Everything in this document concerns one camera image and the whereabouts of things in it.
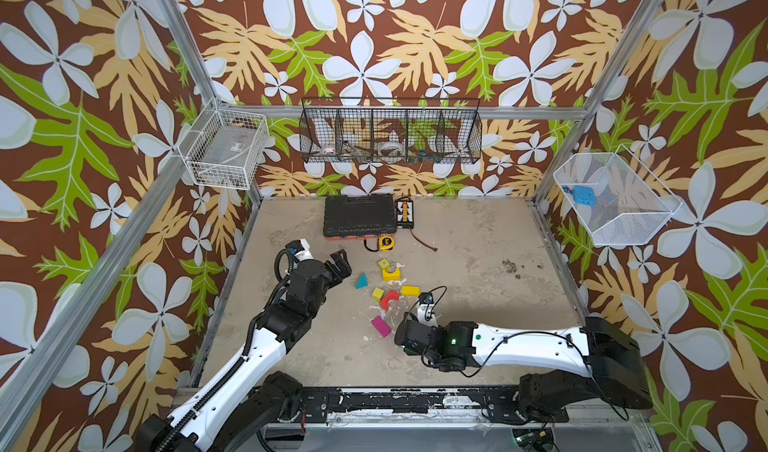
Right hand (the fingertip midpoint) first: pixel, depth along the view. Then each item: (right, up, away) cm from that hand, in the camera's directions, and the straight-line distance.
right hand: (405, 338), depth 79 cm
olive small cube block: (-6, +18, +19) cm, 27 cm away
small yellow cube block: (-8, +9, +12) cm, 17 cm away
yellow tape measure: (-5, +24, +25) cm, 35 cm away
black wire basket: (-3, +62, +17) cm, 65 cm away
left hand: (-19, +23, -1) cm, 30 cm away
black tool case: (-15, +34, +29) cm, 47 cm away
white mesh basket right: (+60, +36, -1) cm, 70 cm away
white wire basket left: (-53, +54, +7) cm, 76 cm away
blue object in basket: (+53, +39, +6) cm, 66 cm away
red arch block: (-3, +9, +12) cm, 15 cm away
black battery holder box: (+3, +35, +35) cm, 50 cm away
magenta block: (-7, 0, +9) cm, 11 cm away
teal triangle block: (-13, +12, +19) cm, 26 cm away
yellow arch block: (-3, +14, +17) cm, 22 cm away
